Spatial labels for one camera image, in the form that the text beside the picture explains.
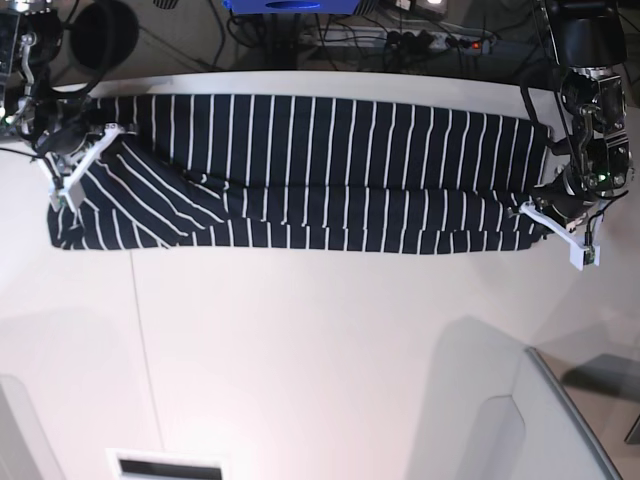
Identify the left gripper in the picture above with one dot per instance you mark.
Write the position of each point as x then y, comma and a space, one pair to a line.
565, 200

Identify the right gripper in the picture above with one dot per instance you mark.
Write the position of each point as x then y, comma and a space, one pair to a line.
61, 146

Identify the navy white striped t-shirt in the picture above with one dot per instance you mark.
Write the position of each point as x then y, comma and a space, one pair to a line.
295, 172

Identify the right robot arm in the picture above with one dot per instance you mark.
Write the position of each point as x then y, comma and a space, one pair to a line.
31, 38

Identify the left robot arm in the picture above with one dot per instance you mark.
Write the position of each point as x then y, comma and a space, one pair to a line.
583, 42

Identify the black round stool seat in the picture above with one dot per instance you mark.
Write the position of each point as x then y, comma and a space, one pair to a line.
91, 32

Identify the blue box under table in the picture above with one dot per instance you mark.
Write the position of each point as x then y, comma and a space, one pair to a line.
291, 6

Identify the white panel right front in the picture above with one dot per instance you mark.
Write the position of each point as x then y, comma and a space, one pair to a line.
493, 409

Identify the white panel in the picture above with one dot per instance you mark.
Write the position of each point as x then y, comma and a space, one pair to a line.
26, 452
493, 409

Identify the white power strip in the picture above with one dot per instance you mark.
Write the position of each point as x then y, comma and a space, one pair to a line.
419, 39

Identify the white panel left front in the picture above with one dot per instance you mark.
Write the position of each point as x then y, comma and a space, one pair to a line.
26, 452

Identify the white slotted tray front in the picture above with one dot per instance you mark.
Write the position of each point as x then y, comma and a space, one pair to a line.
138, 464

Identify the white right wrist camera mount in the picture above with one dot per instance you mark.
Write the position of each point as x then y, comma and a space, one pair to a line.
65, 189

